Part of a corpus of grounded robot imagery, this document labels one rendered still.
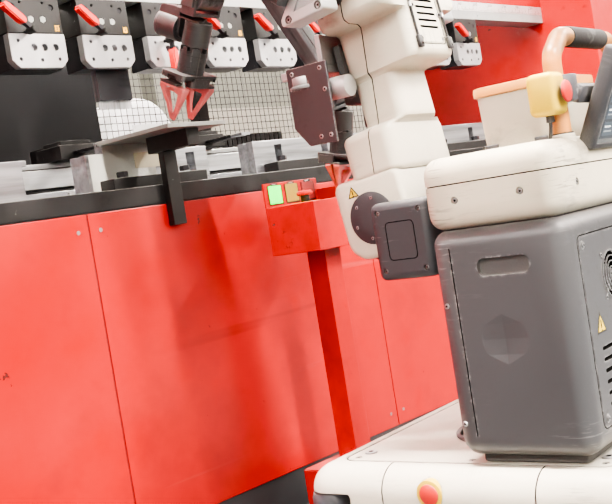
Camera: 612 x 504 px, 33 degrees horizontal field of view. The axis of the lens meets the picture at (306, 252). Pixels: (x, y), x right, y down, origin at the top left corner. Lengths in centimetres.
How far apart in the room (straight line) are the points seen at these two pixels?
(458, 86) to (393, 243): 264
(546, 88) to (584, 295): 34
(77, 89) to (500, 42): 191
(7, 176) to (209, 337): 61
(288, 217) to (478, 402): 90
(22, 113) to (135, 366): 98
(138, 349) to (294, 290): 54
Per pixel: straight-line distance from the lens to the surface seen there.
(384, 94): 208
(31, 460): 226
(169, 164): 249
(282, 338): 273
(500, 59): 442
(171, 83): 216
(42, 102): 314
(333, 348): 261
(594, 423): 176
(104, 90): 262
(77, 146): 278
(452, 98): 455
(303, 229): 251
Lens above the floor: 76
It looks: 2 degrees down
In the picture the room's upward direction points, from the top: 9 degrees counter-clockwise
